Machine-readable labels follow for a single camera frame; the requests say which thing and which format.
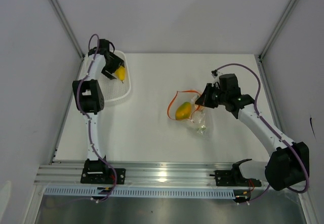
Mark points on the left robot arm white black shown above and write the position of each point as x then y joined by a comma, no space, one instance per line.
89,101

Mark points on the left aluminium frame post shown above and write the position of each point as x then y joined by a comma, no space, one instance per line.
66,26

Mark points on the white cauliflower with green leaves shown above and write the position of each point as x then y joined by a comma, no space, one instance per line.
198,123

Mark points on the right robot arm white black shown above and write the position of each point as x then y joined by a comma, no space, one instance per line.
289,161

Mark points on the clear zip bag orange zipper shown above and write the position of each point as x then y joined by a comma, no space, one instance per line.
179,98

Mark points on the yellow orange round fruit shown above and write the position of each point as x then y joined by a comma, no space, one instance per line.
120,73

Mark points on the aluminium frame post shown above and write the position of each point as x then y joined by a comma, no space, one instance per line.
285,15
66,26

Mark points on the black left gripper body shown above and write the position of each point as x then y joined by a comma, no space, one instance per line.
111,65

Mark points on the white perforated plastic basket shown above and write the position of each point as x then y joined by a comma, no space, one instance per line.
114,91

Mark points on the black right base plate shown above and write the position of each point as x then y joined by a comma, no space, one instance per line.
233,178

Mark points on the orange fruit with leaf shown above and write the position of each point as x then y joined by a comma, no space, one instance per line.
198,107

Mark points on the aluminium mounting rail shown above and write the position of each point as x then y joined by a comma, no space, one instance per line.
147,175

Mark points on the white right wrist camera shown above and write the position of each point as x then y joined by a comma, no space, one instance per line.
216,75

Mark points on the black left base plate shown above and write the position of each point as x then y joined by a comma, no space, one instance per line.
106,176

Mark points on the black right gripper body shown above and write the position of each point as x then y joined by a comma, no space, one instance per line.
222,96

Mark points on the white slotted cable duct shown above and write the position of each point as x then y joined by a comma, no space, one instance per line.
136,192

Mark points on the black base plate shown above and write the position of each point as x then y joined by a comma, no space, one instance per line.
233,178
106,176

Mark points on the right aluminium frame post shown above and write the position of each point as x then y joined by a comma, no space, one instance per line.
285,15

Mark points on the green orange mango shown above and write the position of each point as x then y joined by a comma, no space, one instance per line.
183,111

